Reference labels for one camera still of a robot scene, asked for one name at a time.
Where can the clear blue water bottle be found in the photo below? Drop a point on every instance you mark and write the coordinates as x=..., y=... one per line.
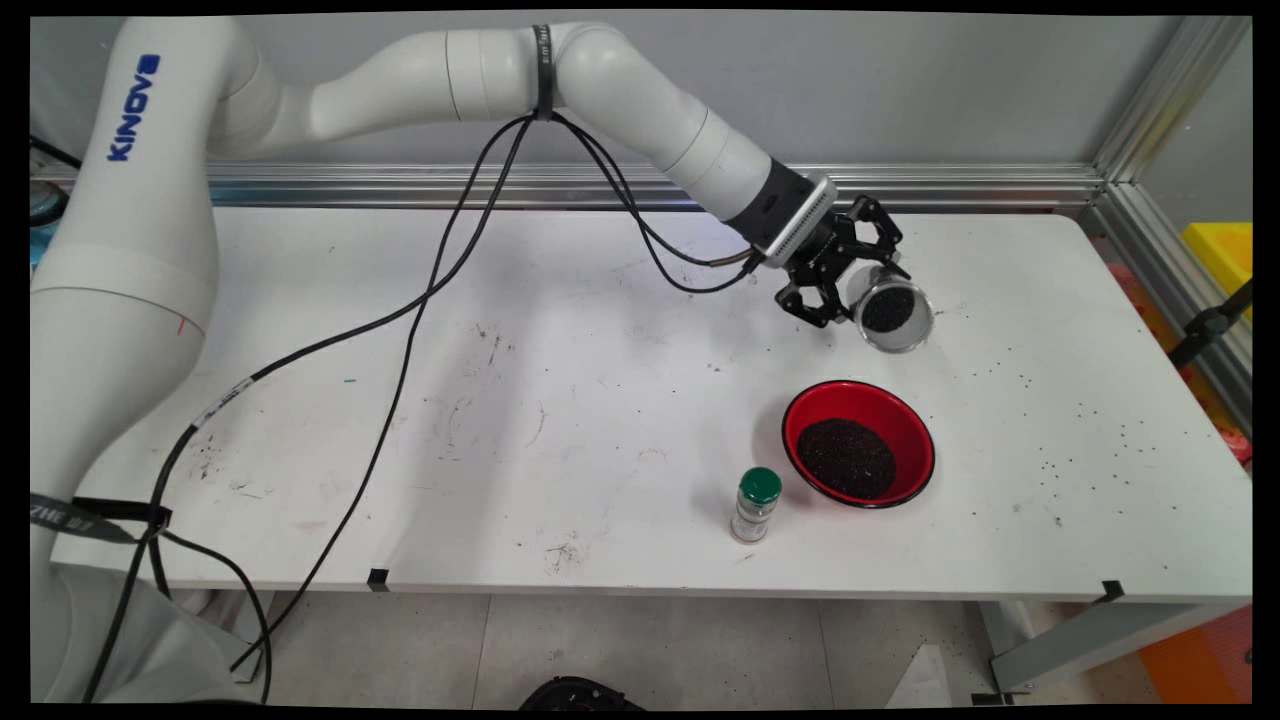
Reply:
x=45, y=225

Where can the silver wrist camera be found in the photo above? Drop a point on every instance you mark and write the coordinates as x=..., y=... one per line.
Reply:
x=800, y=222

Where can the clear plastic jar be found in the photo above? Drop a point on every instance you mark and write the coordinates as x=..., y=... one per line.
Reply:
x=895, y=335

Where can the black seeds pile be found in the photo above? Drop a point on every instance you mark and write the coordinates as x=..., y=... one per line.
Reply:
x=845, y=460
x=888, y=310

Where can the orange floor item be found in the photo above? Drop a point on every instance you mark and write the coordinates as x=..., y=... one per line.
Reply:
x=1200, y=660

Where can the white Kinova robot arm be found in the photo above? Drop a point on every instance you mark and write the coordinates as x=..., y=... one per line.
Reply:
x=130, y=250

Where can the green capped spice bottle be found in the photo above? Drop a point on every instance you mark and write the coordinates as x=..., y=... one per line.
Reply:
x=755, y=510

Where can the aluminium side rail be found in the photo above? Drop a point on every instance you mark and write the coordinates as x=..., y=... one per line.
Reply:
x=1170, y=290

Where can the grey table leg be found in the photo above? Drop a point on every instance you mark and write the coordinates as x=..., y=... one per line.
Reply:
x=1090, y=640

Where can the red plastic item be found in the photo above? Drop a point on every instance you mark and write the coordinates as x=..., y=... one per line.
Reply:
x=1238, y=447

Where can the black tape marker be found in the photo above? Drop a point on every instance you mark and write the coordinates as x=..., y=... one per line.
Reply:
x=378, y=580
x=1110, y=592

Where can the aluminium frame post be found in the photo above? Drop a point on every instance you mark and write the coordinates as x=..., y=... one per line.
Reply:
x=1170, y=95

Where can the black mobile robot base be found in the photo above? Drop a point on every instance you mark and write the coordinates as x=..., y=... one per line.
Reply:
x=580, y=695

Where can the long aluminium frame rail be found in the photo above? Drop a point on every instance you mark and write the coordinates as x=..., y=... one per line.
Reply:
x=950, y=185

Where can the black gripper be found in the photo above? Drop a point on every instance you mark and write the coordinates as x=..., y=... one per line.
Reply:
x=828, y=255

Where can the yellow plastic block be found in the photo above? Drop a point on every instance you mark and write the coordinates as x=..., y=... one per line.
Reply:
x=1225, y=255

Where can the black clamp rod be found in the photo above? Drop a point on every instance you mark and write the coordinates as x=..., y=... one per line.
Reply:
x=1205, y=328

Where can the red bowl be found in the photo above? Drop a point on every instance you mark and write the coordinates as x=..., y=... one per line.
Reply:
x=860, y=400

